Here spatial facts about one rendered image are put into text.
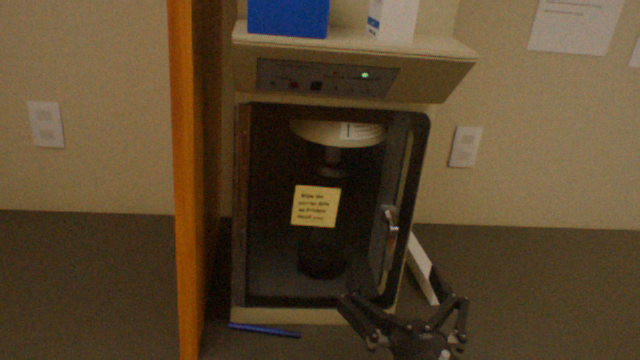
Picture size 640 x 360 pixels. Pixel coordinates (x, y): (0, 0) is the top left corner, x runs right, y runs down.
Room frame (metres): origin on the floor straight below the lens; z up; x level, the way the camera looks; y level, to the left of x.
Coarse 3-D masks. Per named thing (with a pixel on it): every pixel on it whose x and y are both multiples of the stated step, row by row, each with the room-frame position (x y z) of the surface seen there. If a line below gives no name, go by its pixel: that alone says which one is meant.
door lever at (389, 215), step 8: (384, 216) 0.76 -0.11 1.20; (392, 216) 0.76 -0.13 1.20; (392, 224) 0.72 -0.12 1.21; (392, 232) 0.71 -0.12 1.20; (392, 240) 0.71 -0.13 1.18; (384, 248) 0.72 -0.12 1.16; (392, 248) 0.71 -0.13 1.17; (384, 256) 0.71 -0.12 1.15; (392, 256) 0.71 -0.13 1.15; (384, 264) 0.71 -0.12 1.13
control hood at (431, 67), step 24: (240, 24) 0.69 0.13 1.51; (240, 48) 0.63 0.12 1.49; (264, 48) 0.63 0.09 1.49; (288, 48) 0.63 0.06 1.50; (312, 48) 0.64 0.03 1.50; (336, 48) 0.64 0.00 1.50; (360, 48) 0.64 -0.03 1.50; (384, 48) 0.65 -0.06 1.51; (408, 48) 0.66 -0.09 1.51; (432, 48) 0.67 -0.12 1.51; (456, 48) 0.68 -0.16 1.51; (240, 72) 0.67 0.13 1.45; (408, 72) 0.68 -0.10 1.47; (432, 72) 0.68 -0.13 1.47; (456, 72) 0.69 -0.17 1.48; (336, 96) 0.73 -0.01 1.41; (408, 96) 0.73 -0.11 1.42; (432, 96) 0.73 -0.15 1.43
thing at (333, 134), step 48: (288, 144) 0.74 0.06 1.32; (336, 144) 0.75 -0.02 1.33; (384, 144) 0.76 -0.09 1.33; (288, 192) 0.74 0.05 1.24; (384, 192) 0.76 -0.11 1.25; (288, 240) 0.74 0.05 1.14; (336, 240) 0.75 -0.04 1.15; (384, 240) 0.76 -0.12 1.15; (288, 288) 0.74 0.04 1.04; (336, 288) 0.75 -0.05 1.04; (384, 288) 0.76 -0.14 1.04
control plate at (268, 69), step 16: (272, 64) 0.66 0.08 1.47; (288, 64) 0.66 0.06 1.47; (304, 64) 0.66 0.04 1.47; (320, 64) 0.66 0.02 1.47; (336, 64) 0.66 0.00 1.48; (272, 80) 0.69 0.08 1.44; (288, 80) 0.69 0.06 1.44; (304, 80) 0.69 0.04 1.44; (320, 80) 0.69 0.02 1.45; (336, 80) 0.69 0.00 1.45; (352, 80) 0.69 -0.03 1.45; (368, 80) 0.69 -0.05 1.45; (384, 80) 0.69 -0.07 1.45; (368, 96) 0.73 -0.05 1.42; (384, 96) 0.73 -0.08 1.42
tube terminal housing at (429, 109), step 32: (352, 0) 0.76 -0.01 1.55; (448, 0) 0.78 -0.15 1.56; (416, 32) 0.77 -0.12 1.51; (448, 32) 0.78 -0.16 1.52; (256, 96) 0.74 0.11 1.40; (288, 96) 0.75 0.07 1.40; (320, 96) 0.75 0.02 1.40; (256, 320) 0.74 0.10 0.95; (288, 320) 0.75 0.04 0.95; (320, 320) 0.76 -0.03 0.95
